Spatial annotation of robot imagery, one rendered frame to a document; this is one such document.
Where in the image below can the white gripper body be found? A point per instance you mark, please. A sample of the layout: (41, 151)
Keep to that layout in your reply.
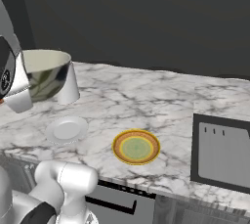
(21, 96)

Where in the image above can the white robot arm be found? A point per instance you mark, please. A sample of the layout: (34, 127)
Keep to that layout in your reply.
(66, 179)

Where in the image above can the grey cabinet front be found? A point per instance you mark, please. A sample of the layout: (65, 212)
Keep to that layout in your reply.
(18, 172)

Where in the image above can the grey wooden cabinet run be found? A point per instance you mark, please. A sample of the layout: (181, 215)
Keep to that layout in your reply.
(201, 213)

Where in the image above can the cream bowl with leaf pattern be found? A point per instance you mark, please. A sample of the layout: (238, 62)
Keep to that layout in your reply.
(45, 66)

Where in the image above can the white cone-shaped vessel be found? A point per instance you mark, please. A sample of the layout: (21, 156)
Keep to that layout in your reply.
(71, 87)

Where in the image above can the white plate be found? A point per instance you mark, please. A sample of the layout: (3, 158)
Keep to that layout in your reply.
(66, 130)

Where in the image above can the yellow and orange plate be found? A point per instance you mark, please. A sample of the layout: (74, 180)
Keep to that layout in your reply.
(136, 147)

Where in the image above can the black sink with grey basin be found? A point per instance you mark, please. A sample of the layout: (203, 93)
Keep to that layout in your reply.
(221, 153)

